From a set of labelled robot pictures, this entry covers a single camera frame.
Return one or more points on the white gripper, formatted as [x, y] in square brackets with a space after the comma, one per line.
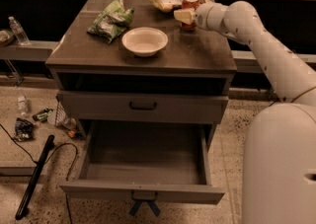
[203, 17]

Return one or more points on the grey drawer cabinet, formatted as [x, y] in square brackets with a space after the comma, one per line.
[192, 64]

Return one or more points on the open grey middle drawer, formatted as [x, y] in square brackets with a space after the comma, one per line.
[145, 161]

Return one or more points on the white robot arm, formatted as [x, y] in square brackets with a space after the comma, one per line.
[279, 165]

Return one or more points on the dark blue snack bag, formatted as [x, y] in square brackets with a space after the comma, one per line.
[23, 129]

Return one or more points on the green chip bag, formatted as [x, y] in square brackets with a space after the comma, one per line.
[112, 21]

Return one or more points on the green can on floor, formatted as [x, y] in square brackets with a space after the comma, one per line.
[42, 115]

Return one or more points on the closed grey upper drawer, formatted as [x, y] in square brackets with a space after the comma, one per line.
[144, 107]

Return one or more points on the white bowl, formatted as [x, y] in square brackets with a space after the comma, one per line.
[144, 42]

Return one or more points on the small water bottle on floor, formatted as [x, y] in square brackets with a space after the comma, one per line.
[23, 105]

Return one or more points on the black stand leg left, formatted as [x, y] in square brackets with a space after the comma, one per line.
[23, 207]

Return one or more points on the bowl on left ledge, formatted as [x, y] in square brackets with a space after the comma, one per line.
[6, 37]

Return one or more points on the clear water bottle on ledge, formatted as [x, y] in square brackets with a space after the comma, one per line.
[18, 31]

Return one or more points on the wire mesh basket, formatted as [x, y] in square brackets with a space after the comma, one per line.
[60, 115]

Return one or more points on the red coke can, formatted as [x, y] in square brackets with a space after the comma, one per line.
[186, 4]

